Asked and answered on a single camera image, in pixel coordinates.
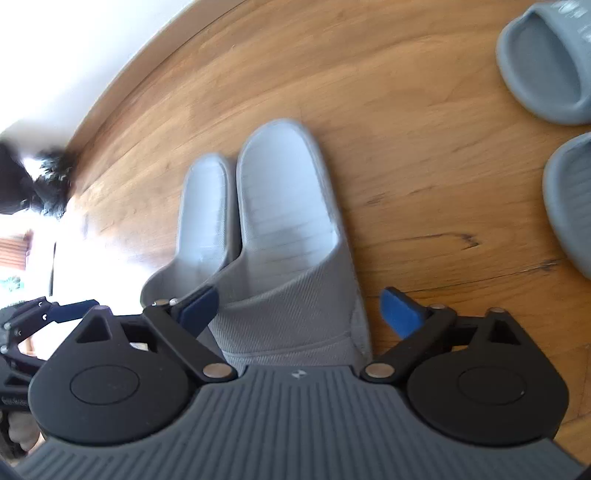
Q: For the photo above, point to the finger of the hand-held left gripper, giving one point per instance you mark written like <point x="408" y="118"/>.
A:
<point x="69" y="310"/>
<point x="16" y="364"/>

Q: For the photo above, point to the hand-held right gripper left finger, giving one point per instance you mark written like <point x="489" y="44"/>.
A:
<point x="198" y="310"/>

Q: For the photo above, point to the person's left hand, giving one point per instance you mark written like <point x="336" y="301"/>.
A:
<point x="24" y="431"/>

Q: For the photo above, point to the light grey slipper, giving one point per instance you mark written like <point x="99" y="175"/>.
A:
<point x="281" y="221"/>
<point x="203" y="217"/>

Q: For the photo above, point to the black fleece mesh slipper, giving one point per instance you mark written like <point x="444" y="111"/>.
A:
<point x="51" y="184"/>

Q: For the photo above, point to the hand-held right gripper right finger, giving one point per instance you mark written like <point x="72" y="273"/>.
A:
<point x="399" y="314"/>

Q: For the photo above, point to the dark grey printed slide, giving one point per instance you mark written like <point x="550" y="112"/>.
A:
<point x="547" y="60"/>
<point x="572" y="207"/>

